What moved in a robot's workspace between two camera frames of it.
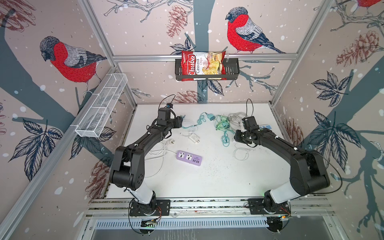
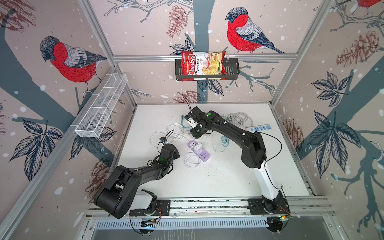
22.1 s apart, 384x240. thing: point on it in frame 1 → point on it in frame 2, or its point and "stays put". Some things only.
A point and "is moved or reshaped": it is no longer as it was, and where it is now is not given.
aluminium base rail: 107,207 stays put
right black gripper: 236,137 → 195,136
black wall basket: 232,71 stays put
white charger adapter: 194,137 is moved or reshaped
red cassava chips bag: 200,63 stays put
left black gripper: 178,122 → 176,154
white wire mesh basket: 100,105 stays put
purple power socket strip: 189,157 → 202,154
